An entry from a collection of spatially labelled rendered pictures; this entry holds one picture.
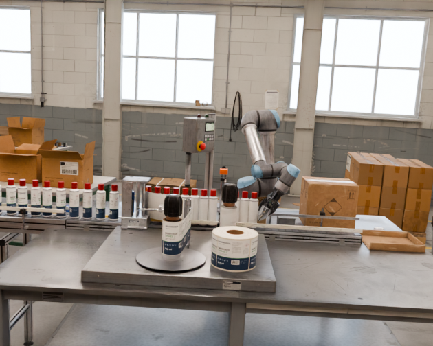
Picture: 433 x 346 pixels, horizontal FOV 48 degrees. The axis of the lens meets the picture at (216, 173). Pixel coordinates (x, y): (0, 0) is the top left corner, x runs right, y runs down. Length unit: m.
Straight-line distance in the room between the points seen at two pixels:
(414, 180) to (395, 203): 0.33
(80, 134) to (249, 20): 3.44
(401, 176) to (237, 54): 3.47
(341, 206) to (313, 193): 0.19
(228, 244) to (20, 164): 2.66
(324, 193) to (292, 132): 5.08
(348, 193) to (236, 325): 1.25
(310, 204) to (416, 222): 3.21
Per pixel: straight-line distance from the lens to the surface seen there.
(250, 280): 2.06
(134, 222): 2.67
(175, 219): 2.15
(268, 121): 3.00
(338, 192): 3.00
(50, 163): 4.20
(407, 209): 6.02
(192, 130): 2.71
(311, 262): 2.48
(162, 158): 8.37
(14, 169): 4.44
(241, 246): 2.09
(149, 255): 2.25
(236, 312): 2.07
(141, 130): 8.42
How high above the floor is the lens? 1.64
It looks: 10 degrees down
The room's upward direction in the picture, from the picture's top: 3 degrees clockwise
